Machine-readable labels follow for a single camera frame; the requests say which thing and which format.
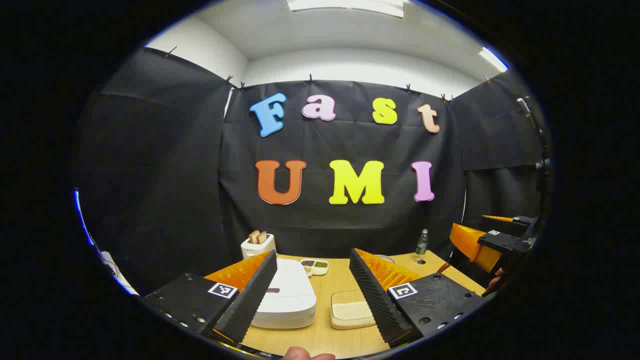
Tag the clear green label water bottle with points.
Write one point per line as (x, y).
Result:
(422, 242)

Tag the white toaster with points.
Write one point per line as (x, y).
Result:
(257, 248)

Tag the white round plate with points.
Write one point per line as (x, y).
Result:
(386, 258)

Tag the toast slice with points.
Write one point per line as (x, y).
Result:
(262, 237)
(253, 237)

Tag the white divided grain dish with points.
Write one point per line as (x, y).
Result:
(315, 266)

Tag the brown wooden spoon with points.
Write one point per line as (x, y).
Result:
(443, 268)

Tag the white rice cooker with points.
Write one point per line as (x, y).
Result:
(290, 300)

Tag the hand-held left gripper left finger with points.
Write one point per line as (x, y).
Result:
(250, 300)

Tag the clear container of white rice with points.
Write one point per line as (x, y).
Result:
(350, 312)

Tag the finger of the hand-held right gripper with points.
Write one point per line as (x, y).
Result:
(505, 242)
(525, 221)

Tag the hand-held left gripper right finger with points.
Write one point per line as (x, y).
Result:
(372, 295)

